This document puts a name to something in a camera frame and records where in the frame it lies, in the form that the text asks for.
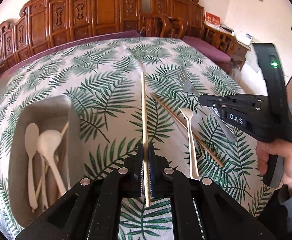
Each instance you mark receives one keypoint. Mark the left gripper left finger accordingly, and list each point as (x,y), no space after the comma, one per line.
(106,196)

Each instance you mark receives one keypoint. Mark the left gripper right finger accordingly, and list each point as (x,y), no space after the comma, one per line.
(182,192)

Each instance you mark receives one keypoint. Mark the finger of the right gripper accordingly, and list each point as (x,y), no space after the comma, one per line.
(211,101)

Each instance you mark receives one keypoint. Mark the small cream plastic spoon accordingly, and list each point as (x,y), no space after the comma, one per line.
(188,114)

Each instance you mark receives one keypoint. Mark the light bamboo chopstick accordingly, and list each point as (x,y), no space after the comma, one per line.
(51,164)
(146,176)

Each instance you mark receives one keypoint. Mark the cream plastic ladle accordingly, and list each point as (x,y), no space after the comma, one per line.
(48,149)

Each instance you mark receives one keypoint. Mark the cream rice paddle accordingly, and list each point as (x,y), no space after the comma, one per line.
(31,139)

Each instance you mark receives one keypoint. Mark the thin brown chopstick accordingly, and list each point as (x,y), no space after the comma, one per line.
(185,127)

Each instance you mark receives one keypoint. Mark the purple armchair cushion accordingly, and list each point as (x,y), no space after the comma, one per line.
(206,49)

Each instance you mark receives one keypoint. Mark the wooden side cabinet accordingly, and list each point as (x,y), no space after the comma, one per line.
(244,41)

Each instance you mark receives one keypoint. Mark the green leaf print tablecloth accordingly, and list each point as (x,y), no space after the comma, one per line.
(102,80)

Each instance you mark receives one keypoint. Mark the red gift box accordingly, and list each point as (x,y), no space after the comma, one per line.
(212,20)

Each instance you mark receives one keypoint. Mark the grey rectangular utensil tray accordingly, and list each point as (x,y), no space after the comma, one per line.
(56,113)

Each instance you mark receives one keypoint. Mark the carved wooden armchair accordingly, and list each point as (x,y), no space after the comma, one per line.
(180,18)

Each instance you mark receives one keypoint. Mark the carved wooden sofa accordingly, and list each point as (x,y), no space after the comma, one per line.
(45,24)

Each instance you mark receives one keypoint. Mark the purple sofa cushion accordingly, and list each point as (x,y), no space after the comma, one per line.
(124,34)

